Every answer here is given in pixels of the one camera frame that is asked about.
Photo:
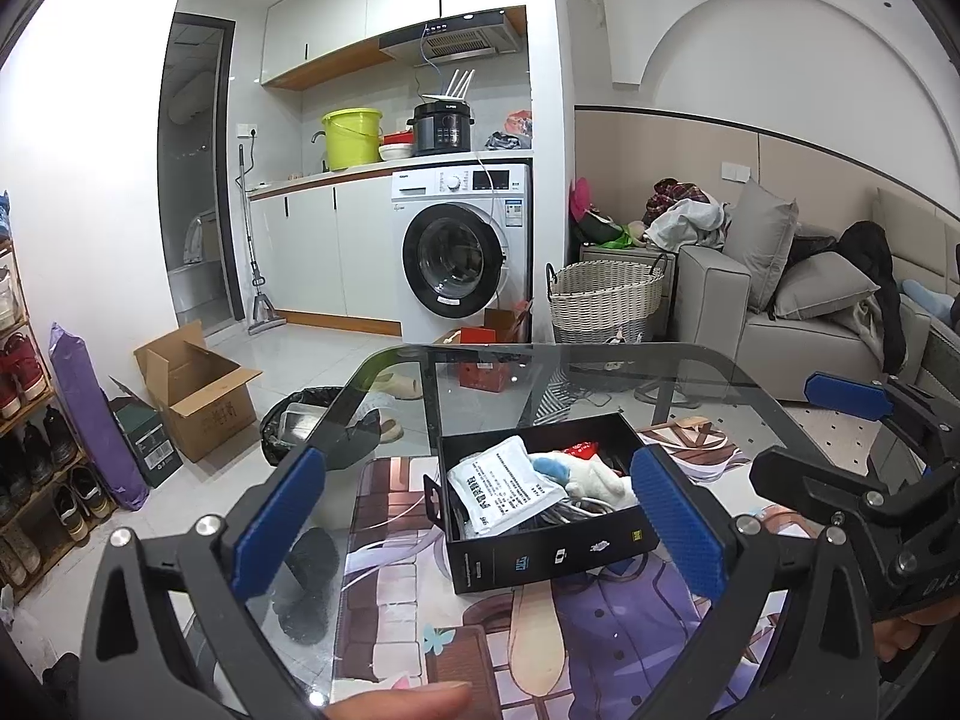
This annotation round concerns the white router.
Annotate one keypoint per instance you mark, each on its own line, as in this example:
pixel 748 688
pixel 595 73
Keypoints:
pixel 450 94

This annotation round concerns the white base cabinet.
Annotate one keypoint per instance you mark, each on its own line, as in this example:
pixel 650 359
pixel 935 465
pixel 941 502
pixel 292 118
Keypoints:
pixel 322 255

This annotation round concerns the black jacket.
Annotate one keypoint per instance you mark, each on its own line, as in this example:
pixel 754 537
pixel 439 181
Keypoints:
pixel 874 262

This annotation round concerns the tall grey cushion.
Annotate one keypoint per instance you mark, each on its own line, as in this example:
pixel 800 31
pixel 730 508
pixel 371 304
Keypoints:
pixel 757 247

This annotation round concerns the woven laundry basket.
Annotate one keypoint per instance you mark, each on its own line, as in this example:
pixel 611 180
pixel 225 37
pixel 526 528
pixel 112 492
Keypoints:
pixel 604 300

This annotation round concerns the white plush toy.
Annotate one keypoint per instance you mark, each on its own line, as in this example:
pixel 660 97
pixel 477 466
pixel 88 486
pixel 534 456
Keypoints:
pixel 592 476

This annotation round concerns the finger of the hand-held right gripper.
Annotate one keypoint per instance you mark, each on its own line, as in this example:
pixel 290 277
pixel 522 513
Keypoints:
pixel 847 394
pixel 817 484

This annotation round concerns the large white printed packet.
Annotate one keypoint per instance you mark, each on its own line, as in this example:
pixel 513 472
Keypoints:
pixel 502 484

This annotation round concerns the beige slipper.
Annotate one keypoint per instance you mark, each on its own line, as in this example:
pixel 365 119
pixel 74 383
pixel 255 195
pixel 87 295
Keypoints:
pixel 397 384
pixel 388 431

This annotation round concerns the white wall cabinets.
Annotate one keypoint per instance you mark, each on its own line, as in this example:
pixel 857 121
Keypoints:
pixel 337 7

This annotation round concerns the person's right hand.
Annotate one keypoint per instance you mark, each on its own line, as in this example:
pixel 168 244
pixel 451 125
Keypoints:
pixel 904 637

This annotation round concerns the purple rolled bag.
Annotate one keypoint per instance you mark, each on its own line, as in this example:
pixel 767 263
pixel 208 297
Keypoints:
pixel 94 420

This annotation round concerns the green plastic bucket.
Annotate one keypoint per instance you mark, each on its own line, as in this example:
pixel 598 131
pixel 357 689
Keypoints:
pixel 351 139

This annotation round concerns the red and clear plastic bag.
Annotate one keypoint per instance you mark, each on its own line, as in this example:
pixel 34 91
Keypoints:
pixel 581 451

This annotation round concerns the white wall socket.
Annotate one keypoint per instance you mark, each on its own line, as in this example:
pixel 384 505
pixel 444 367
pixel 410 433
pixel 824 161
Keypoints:
pixel 247 131
pixel 735 171

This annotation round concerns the person's left hand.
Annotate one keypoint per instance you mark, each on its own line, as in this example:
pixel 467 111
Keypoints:
pixel 405 701

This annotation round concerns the glass bathroom door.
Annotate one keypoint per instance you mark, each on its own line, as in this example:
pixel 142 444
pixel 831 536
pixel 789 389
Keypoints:
pixel 199 180

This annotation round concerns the steel range hood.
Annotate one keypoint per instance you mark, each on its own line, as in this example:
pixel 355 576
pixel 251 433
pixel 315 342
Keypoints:
pixel 450 41

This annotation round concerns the white round stand base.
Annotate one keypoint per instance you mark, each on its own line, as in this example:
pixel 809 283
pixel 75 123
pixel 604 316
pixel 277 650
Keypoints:
pixel 667 396

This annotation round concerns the pink and green plush toy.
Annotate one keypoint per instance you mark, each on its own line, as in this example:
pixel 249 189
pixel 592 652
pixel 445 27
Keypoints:
pixel 600 221

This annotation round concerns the black slipper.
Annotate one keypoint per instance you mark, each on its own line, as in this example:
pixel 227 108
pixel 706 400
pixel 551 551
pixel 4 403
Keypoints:
pixel 307 577

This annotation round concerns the pile of clothes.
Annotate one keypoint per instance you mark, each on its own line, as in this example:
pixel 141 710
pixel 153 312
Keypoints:
pixel 686 217

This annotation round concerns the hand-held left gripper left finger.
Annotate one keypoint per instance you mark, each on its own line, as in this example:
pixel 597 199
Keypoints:
pixel 277 521

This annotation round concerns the red cardboard box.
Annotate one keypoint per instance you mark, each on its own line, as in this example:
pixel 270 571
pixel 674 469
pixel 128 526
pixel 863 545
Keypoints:
pixel 495 360

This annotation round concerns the printed desk mat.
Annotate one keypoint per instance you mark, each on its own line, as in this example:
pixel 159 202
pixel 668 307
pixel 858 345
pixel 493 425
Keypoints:
pixel 585 637

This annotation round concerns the wooden shoe rack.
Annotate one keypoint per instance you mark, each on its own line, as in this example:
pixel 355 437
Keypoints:
pixel 37 420

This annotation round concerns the flat mop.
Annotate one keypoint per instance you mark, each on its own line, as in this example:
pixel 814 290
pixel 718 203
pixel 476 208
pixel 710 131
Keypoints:
pixel 259 307

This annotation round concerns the black cardboard box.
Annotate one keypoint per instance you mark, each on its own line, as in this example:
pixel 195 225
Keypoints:
pixel 540 551

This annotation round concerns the grey sofa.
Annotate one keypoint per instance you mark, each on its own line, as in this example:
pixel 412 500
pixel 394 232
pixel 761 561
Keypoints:
pixel 757 345

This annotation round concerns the light blue cloth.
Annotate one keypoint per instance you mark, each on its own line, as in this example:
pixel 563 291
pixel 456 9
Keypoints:
pixel 934 300

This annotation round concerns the black pressure cooker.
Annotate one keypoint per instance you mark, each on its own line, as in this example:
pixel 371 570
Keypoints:
pixel 441 129

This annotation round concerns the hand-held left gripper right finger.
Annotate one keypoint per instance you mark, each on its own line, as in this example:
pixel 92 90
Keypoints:
pixel 679 521

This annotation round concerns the flat grey cushion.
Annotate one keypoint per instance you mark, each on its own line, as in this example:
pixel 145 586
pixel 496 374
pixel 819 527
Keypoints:
pixel 821 289

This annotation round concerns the brown cardboard box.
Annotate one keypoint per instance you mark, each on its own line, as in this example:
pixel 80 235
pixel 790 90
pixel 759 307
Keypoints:
pixel 206 405

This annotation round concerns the black lined trash bin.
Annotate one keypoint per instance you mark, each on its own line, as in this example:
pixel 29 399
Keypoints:
pixel 300 420

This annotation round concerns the striped cloth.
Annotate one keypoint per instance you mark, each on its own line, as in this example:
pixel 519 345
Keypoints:
pixel 555 405

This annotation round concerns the dark green box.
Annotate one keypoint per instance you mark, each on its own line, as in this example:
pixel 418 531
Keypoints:
pixel 146 439

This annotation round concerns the stacked bowls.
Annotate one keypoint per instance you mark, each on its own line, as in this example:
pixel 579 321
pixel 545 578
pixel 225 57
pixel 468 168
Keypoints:
pixel 396 146

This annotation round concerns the white washing machine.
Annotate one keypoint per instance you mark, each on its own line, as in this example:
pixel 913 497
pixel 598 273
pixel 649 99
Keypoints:
pixel 457 262

